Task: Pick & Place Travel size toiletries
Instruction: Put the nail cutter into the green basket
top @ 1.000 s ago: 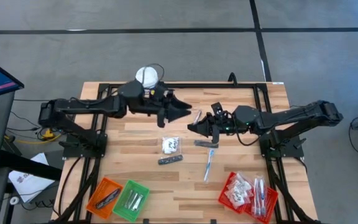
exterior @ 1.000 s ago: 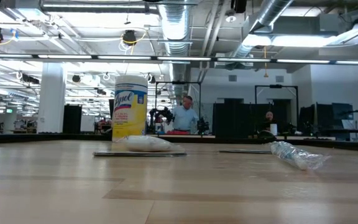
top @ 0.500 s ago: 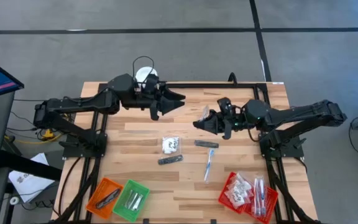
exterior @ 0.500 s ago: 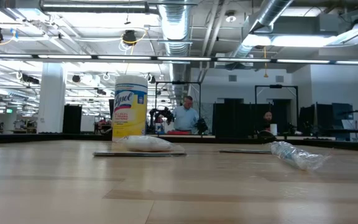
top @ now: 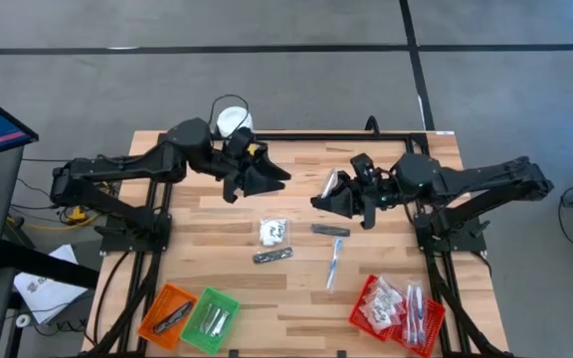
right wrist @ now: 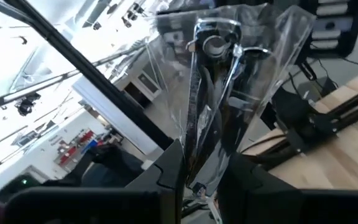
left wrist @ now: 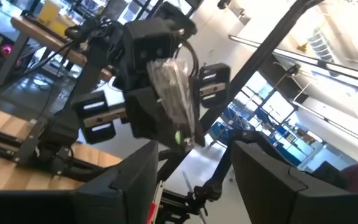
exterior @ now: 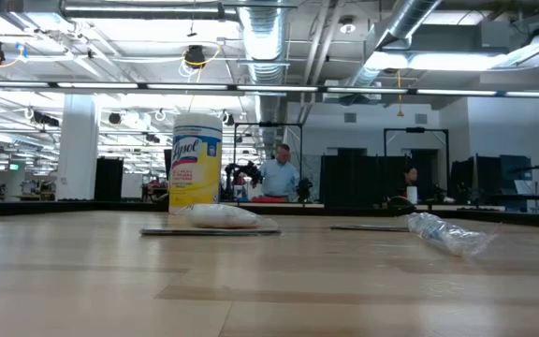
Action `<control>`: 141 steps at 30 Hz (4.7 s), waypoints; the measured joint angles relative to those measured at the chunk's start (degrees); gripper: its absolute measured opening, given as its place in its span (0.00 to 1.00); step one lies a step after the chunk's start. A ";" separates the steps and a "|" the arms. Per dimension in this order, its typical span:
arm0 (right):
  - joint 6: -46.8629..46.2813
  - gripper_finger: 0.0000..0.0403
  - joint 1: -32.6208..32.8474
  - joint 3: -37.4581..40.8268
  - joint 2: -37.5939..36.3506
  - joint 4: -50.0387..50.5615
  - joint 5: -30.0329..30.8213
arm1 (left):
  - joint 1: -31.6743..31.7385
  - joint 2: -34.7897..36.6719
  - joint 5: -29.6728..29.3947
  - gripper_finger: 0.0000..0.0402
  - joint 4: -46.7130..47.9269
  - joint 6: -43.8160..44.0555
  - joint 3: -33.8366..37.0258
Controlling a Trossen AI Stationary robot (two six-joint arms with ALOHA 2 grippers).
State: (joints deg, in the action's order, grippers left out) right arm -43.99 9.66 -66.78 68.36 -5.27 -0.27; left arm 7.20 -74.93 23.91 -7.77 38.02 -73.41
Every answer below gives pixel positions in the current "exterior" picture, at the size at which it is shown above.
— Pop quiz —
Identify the black partition panel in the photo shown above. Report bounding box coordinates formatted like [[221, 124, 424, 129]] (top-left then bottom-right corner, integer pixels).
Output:
[[95, 156, 124, 202]]

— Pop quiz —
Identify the black frame stand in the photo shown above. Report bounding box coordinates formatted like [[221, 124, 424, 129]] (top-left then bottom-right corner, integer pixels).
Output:
[[383, 126, 451, 198], [233, 121, 304, 200]]

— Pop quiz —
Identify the yellow white wipes canister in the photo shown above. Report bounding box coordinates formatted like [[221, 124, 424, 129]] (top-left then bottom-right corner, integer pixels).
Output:
[[168, 111, 225, 214]]

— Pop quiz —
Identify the standing person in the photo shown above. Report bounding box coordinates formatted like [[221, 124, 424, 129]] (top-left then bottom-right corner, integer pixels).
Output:
[[250, 143, 301, 202]]

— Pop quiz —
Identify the black partition wall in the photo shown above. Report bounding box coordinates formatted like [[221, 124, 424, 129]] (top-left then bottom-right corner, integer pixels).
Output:
[[320, 148, 448, 212]]

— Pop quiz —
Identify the light blue bagged toothbrush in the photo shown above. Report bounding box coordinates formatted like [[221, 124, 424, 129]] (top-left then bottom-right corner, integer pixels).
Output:
[[407, 212, 498, 257]]

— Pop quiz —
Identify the dark background monitor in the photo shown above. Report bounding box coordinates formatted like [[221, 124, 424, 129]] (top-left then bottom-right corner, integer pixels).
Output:
[[498, 154, 533, 198]]

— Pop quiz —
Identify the white pillar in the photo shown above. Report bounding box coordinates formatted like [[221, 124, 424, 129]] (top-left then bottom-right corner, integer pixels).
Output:
[[56, 93, 100, 201]]

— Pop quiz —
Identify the overhead bar with light strips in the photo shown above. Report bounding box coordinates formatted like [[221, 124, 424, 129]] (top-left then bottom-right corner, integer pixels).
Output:
[[0, 79, 539, 98]]

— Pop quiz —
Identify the ribbed silver ventilation duct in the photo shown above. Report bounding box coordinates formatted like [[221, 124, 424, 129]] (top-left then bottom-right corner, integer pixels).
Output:
[[239, 4, 290, 155]]

